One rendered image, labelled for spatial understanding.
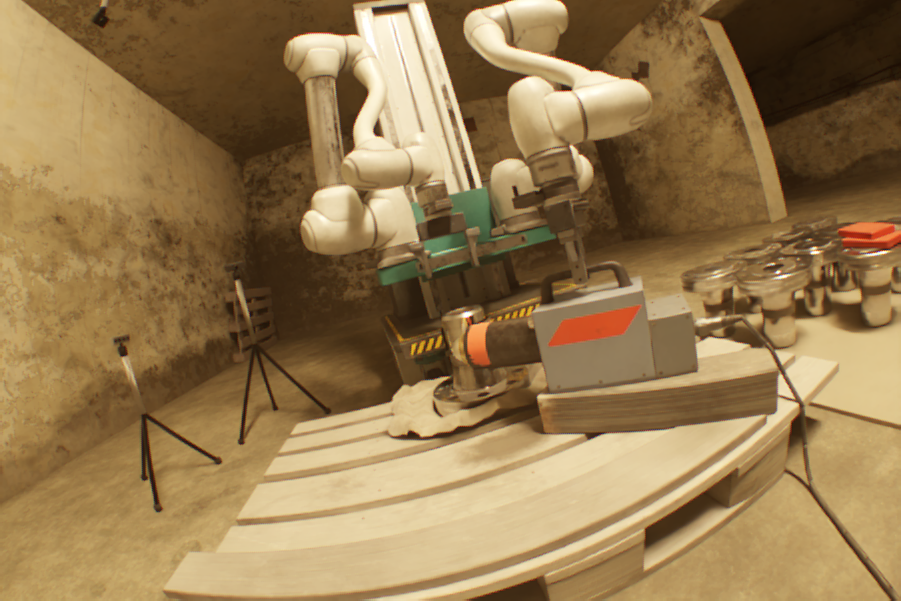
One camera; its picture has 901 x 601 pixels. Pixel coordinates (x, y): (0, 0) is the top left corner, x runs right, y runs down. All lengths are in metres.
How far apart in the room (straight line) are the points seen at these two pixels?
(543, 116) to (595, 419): 0.56
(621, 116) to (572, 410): 0.55
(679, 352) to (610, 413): 0.16
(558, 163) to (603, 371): 0.38
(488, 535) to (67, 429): 2.42
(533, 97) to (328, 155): 0.71
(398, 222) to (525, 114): 0.68
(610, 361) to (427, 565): 0.44
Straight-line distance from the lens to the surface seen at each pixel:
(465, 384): 0.95
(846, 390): 1.06
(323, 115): 1.24
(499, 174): 1.40
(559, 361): 0.70
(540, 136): 0.69
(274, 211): 6.16
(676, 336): 0.68
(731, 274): 1.33
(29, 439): 2.48
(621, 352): 0.68
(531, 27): 1.19
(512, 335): 0.74
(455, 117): 1.61
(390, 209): 1.24
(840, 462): 0.86
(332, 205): 1.16
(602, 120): 0.72
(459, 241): 1.44
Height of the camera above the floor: 0.53
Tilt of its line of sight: 1 degrees down
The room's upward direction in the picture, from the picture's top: 15 degrees counter-clockwise
